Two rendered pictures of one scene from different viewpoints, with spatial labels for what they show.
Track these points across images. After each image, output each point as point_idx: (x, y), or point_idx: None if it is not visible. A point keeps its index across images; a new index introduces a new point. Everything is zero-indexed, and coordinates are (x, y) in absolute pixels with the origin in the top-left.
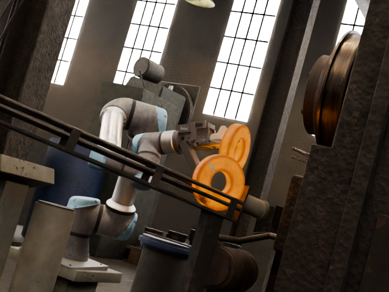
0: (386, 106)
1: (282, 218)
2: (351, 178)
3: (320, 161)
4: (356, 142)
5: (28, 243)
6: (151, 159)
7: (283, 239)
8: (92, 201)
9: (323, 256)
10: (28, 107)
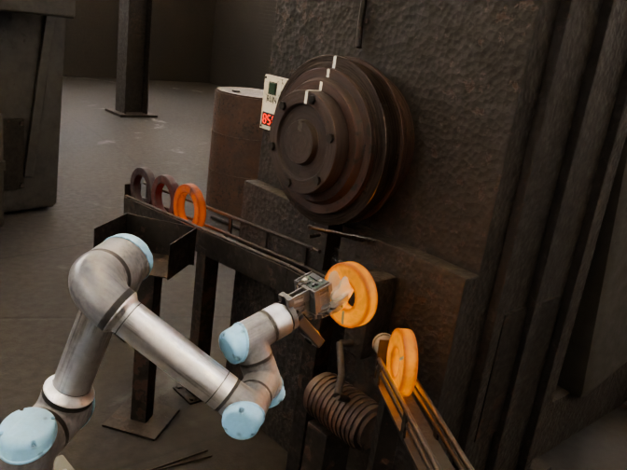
0: (525, 227)
1: (367, 327)
2: (490, 295)
3: (471, 292)
4: (494, 262)
5: None
6: (275, 363)
7: (369, 346)
8: (56, 424)
9: (468, 368)
10: None
